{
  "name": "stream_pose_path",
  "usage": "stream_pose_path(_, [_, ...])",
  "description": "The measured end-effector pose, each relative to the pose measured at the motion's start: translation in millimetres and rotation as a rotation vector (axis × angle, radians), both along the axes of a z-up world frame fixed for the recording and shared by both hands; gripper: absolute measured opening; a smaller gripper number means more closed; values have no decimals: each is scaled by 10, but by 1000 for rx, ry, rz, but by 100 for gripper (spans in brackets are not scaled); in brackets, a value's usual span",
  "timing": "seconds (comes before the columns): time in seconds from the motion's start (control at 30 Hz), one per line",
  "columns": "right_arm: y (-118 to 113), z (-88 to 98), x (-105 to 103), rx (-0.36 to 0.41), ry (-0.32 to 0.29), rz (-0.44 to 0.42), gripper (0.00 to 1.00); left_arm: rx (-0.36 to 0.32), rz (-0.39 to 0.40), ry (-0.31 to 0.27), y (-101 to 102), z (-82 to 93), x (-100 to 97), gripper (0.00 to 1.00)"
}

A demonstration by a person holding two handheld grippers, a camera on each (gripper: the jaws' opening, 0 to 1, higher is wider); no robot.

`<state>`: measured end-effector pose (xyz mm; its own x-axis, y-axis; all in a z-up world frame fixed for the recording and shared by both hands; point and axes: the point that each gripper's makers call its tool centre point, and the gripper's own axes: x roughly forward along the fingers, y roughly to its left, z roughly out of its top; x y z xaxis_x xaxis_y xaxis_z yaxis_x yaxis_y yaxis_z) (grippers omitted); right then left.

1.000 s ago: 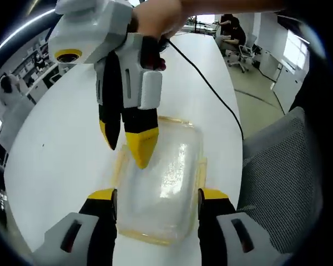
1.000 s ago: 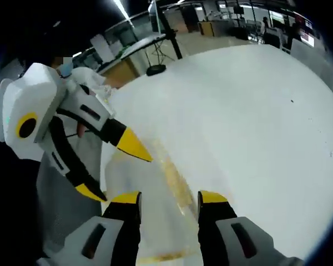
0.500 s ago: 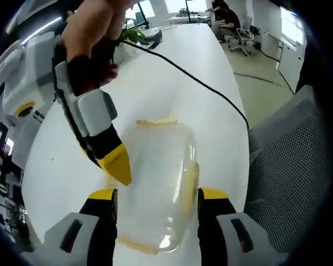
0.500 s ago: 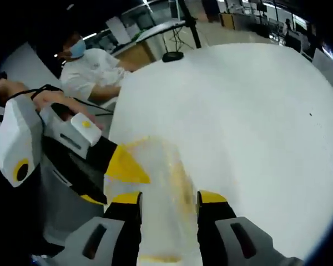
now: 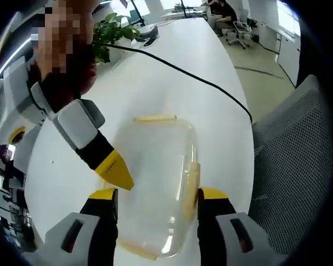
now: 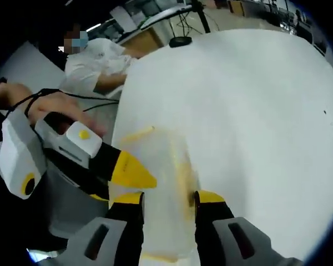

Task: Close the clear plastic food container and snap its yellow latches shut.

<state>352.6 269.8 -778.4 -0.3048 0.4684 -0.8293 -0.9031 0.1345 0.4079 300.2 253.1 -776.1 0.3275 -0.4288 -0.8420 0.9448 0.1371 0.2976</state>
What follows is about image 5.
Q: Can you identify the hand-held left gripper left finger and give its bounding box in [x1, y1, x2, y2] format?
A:
[44, 187, 119, 266]

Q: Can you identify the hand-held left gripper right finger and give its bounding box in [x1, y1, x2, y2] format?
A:
[196, 187, 270, 266]

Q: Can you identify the clear box with yellow buckle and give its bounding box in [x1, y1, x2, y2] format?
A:
[110, 114, 202, 262]

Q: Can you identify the person's head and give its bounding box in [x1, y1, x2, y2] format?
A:
[38, 43, 98, 97]

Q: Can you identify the grey mesh chair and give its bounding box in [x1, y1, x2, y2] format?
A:
[249, 74, 333, 256]

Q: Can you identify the green potted plant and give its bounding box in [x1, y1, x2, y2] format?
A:
[92, 12, 142, 65]

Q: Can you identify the black stand with grey base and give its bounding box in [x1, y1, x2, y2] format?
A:
[132, 0, 161, 47]

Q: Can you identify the white office chair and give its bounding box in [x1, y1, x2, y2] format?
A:
[225, 20, 253, 50]

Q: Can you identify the white cabinet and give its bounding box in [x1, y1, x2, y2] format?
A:
[275, 24, 301, 87]

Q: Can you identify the black cable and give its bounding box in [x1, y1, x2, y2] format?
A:
[92, 40, 254, 123]

